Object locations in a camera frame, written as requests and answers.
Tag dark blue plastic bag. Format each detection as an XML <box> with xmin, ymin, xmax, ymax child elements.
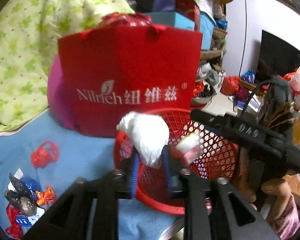
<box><xmin>21</xmin><ymin>176</ymin><xmax>42</xmax><ymax>202</ymax></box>

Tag white plastic bag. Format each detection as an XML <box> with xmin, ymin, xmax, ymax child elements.
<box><xmin>116</xmin><ymin>111</ymin><xmax>170</xmax><ymax>168</ymax></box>

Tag small red white carton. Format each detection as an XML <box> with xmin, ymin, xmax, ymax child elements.
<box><xmin>175</xmin><ymin>133</ymin><xmax>203</xmax><ymax>165</ymax></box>

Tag pink sleeve forearm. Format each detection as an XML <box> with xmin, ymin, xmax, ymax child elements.
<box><xmin>267</xmin><ymin>194</ymin><xmax>300</xmax><ymax>239</ymax></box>

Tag person's right hand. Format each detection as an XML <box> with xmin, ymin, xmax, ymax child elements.
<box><xmin>261</xmin><ymin>178</ymin><xmax>291</xmax><ymax>223</ymax></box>

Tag orange candy wrapper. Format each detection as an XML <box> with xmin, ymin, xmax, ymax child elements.
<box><xmin>35</xmin><ymin>185</ymin><xmax>56</xmax><ymax>206</ymax></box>

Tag blue bed blanket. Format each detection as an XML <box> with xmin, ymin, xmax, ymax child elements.
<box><xmin>0</xmin><ymin>111</ymin><xmax>181</xmax><ymax>239</ymax></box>

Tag red mesh basket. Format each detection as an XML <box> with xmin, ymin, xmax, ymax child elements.
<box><xmin>128</xmin><ymin>108</ymin><xmax>238</xmax><ymax>216</ymax></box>

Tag blue white medicine box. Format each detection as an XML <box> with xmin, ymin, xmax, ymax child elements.
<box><xmin>15</xmin><ymin>207</ymin><xmax>45</xmax><ymax>226</ymax></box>

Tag dark crumpled plastic bags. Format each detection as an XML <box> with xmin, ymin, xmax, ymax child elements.
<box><xmin>4</xmin><ymin>173</ymin><xmax>37</xmax><ymax>217</ymax></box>

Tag magenta pillow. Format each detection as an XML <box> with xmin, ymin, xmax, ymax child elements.
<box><xmin>47</xmin><ymin>54</ymin><xmax>76</xmax><ymax>130</ymax></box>

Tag red Nilrich paper bag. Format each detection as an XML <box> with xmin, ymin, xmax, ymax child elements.
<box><xmin>58</xmin><ymin>13</ymin><xmax>202</xmax><ymax>138</ymax></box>

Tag teal storage box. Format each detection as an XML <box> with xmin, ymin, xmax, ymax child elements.
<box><xmin>145</xmin><ymin>12</ymin><xmax>216</xmax><ymax>50</ymax></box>

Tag green clover quilt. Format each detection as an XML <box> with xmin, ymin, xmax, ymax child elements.
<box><xmin>0</xmin><ymin>0</ymin><xmax>132</xmax><ymax>132</ymax></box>

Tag black cable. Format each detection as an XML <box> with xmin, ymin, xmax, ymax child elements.
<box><xmin>239</xmin><ymin>80</ymin><xmax>278</xmax><ymax>118</ymax></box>

